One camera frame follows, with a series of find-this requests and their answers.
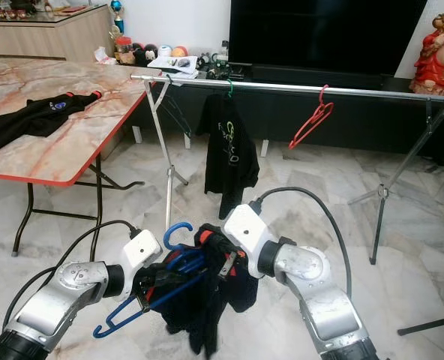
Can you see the black shirt with green logo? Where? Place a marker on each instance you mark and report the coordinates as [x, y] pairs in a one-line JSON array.
[[226, 154]]

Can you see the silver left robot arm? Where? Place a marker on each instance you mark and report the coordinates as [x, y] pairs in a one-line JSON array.
[[64, 300]]

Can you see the black shirt with red trim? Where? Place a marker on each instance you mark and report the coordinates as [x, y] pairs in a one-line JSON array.
[[27, 120]]

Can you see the black flat screen television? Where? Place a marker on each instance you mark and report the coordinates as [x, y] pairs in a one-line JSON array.
[[327, 34]]

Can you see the blue plastic hanger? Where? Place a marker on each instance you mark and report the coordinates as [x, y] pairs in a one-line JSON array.
[[132, 315]]

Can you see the white and blue ball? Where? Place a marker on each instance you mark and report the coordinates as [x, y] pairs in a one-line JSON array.
[[164, 52]]

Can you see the pink tissue box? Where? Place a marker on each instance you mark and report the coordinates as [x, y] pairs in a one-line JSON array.
[[104, 58]]

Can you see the white paper stack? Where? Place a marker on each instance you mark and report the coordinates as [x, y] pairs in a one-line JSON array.
[[171, 67]]

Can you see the black mouse plush toy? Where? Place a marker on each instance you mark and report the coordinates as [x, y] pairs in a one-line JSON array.
[[144, 54]]

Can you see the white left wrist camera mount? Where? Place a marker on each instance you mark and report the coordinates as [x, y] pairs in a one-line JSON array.
[[143, 251]]

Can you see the red plastic hanger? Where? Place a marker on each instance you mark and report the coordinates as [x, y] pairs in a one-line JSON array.
[[308, 129]]

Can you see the red laughing Buddha statue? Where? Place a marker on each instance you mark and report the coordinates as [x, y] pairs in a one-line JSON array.
[[439, 64]]

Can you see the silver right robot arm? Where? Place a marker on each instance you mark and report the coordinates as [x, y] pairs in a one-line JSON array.
[[323, 292]]

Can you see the silver metal clothes rack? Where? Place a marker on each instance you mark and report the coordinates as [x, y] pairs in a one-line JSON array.
[[364, 91]]

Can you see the orange ball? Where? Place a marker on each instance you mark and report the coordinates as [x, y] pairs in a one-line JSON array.
[[179, 52]]

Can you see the green plastic hanger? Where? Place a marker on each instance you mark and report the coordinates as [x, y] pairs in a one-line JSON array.
[[229, 88]]

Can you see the clear bottle with dark cap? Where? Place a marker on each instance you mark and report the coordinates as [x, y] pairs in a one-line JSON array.
[[224, 52]]

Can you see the black soundbar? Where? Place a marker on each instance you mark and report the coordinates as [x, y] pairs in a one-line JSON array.
[[319, 76]]

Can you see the light wood cabinet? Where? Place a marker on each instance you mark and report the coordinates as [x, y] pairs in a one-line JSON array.
[[42, 39]]

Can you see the black floor bar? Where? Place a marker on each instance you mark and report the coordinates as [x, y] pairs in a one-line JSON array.
[[432, 325]]

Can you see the marble pattern folding table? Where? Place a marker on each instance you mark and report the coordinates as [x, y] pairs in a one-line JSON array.
[[72, 146]]

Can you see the red lidded snack jar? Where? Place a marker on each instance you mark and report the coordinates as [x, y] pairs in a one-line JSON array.
[[122, 51]]

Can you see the gold and blue trophy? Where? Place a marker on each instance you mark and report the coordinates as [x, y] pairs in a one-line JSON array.
[[117, 13]]

